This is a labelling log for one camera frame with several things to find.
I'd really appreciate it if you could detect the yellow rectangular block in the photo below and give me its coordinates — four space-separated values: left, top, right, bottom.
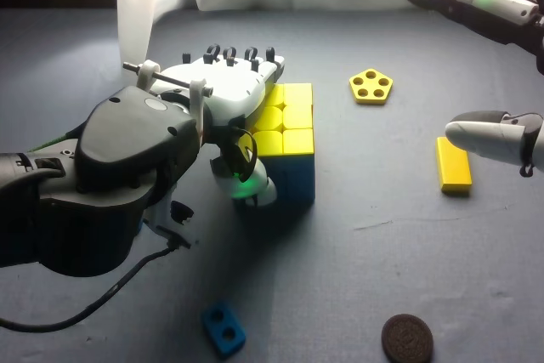
435 136 473 195

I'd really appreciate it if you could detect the chocolate sandwich cookie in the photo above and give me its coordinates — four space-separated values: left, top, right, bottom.
380 313 435 363

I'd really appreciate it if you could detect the thick black camera cable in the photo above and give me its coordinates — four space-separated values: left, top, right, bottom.
0 237 193 335

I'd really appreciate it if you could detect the yellow pentagon block with holes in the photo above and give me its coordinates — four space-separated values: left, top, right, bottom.
348 67 395 105

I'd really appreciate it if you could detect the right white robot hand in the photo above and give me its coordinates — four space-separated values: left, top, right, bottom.
399 0 544 178

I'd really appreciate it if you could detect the blue two-hole block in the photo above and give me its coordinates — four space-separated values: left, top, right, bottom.
200 302 247 359

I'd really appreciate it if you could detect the Rubik's cube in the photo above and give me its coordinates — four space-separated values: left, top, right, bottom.
237 82 318 207

